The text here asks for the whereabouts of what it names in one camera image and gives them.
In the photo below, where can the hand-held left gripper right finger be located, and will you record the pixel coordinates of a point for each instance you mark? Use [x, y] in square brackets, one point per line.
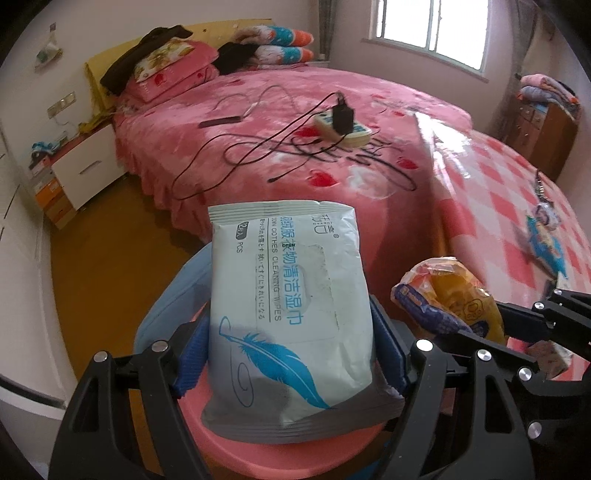
[390, 342]

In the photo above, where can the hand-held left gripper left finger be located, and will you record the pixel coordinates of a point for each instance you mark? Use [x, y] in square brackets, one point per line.
[194, 351]

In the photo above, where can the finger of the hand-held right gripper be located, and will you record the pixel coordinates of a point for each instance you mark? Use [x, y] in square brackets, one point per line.
[545, 321]
[554, 406]

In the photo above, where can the blue bin liner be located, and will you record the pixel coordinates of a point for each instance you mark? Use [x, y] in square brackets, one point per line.
[161, 309]

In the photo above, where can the yellow snack packet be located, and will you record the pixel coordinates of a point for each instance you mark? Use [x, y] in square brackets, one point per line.
[457, 295]

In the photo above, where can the white wet wipes packet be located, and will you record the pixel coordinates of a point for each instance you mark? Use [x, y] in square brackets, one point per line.
[286, 300]

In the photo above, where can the blue snack packet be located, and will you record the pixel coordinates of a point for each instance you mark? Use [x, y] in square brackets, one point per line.
[549, 247]

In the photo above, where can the bunch of keys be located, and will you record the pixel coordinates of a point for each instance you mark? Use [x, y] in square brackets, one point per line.
[545, 203]

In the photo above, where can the wooden cabinet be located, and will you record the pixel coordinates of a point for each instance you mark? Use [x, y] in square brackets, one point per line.
[545, 138]

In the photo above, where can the white wardrobe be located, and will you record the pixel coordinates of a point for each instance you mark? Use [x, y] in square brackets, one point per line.
[18, 254]

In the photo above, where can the orange cardboard box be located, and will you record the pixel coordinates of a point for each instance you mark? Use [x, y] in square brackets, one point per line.
[55, 203]

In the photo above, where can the beige power strip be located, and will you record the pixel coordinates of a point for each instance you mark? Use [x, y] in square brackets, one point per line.
[351, 134]

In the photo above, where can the white nightstand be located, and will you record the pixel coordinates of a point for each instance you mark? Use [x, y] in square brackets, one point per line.
[87, 161]

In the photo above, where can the folded blankets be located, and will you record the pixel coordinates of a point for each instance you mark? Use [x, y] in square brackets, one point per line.
[547, 90]

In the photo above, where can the black phone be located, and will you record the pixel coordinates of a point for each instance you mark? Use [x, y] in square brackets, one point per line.
[220, 122]

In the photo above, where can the black charger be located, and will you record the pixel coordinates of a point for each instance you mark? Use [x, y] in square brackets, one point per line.
[342, 113]

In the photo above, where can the pink bed with heart print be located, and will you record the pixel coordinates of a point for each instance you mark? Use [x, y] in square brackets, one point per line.
[277, 115]

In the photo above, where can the pink pillow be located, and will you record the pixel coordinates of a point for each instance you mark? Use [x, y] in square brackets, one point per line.
[180, 81]

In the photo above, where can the grey curtain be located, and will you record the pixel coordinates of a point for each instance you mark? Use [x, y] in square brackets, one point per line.
[521, 46]
[327, 27]

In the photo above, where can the dark brown garment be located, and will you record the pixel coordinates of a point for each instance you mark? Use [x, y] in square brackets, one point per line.
[124, 64]

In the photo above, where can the floral yellow pillow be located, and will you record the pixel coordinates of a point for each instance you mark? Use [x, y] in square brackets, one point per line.
[161, 57]

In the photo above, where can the black garment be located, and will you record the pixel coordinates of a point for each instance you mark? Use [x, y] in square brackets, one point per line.
[238, 57]

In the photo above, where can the yellow headboard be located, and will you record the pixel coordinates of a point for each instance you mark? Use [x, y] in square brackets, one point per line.
[99, 69]

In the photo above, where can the cartoon print pillow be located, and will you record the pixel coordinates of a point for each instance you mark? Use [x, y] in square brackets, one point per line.
[291, 54]
[286, 34]

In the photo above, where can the window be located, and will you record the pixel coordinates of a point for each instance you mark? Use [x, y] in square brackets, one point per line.
[429, 27]

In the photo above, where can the wall socket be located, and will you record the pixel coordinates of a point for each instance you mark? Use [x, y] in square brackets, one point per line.
[61, 104]

